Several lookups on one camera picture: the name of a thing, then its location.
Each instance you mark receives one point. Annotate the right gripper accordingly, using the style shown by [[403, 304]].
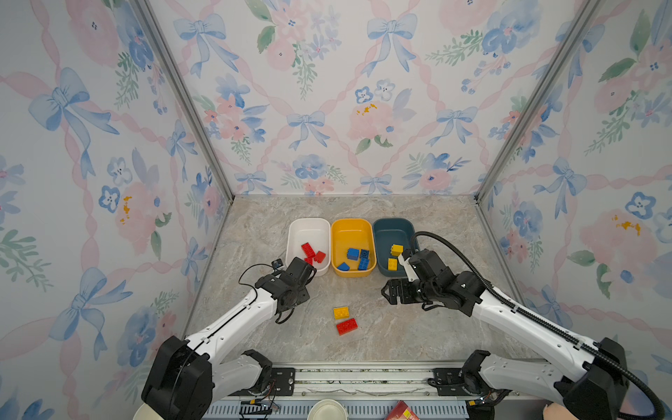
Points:
[[402, 284]]

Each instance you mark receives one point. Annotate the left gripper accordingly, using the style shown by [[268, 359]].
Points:
[[304, 295]]

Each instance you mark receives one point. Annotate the yellow round lego piece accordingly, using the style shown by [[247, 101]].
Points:
[[396, 250]]

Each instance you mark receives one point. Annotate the small red lego brick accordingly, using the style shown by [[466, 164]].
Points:
[[319, 257]]

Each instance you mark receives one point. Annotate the white plastic container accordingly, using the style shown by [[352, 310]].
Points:
[[317, 233]]

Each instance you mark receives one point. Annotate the long red lego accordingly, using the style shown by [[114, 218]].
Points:
[[347, 327]]

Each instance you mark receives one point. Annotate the yellow plastic container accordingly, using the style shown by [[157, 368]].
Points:
[[352, 233]]

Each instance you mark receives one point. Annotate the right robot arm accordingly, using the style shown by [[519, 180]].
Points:
[[575, 373]]

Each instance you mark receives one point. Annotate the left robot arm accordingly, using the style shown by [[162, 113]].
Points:
[[190, 374]]

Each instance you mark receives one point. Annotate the red packet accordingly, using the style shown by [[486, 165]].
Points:
[[402, 411]]

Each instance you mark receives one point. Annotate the white bowl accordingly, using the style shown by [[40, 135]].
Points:
[[328, 409]]

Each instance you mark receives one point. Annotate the beige paper cup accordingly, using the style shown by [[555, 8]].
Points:
[[144, 412]]

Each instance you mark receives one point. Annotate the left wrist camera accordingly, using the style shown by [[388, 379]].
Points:
[[277, 264]]

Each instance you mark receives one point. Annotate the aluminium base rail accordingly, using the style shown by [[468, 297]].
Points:
[[371, 392]]

